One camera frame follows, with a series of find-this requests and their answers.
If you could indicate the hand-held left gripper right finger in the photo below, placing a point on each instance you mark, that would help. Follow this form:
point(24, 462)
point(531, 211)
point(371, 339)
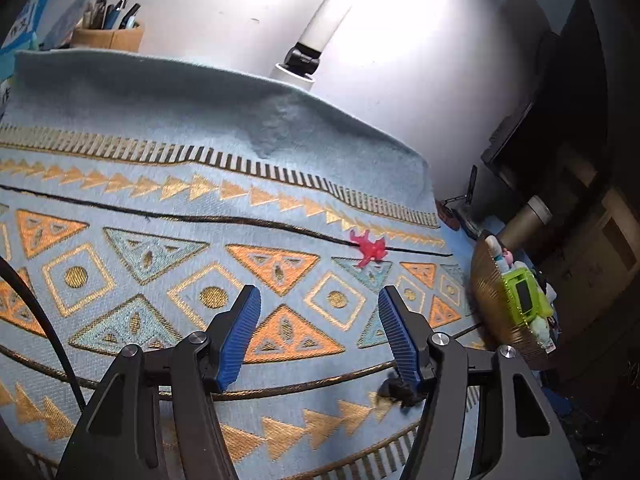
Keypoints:
point(400, 340)

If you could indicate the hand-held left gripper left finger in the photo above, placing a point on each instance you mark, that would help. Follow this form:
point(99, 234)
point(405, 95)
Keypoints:
point(242, 335)

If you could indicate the black animal figurine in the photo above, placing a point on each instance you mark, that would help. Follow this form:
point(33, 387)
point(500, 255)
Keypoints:
point(395, 390)

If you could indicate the golden woven basket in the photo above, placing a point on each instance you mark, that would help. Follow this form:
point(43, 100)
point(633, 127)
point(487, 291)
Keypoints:
point(492, 305)

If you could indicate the green plastic toy device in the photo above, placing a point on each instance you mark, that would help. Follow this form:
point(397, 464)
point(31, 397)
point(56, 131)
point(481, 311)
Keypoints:
point(517, 292)

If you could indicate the red plastic figure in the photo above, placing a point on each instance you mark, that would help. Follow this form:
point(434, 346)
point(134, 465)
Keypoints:
point(370, 250)

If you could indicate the white plush toy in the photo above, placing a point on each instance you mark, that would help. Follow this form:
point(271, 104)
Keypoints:
point(500, 252)

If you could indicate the pale plush toy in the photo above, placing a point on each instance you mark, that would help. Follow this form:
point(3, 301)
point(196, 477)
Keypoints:
point(542, 332)

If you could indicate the black clip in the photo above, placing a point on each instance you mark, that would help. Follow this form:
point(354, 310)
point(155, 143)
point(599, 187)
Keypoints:
point(471, 185)

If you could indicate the beige thermos bottle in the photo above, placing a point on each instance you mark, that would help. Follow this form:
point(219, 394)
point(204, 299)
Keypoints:
point(525, 222)

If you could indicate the black monitor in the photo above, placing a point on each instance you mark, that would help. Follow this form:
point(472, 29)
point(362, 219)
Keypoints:
point(510, 132)

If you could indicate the wooden pen holder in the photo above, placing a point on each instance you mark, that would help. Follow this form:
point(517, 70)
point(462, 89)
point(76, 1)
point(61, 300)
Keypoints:
point(107, 39)

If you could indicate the white tube desk lamp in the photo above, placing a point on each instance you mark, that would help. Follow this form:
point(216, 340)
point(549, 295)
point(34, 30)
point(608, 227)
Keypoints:
point(325, 15)

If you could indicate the leaning paper sheets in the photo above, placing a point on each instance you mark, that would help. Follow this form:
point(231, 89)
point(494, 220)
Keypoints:
point(67, 25)

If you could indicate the blue book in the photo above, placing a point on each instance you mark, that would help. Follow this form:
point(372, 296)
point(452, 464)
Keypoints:
point(30, 15)

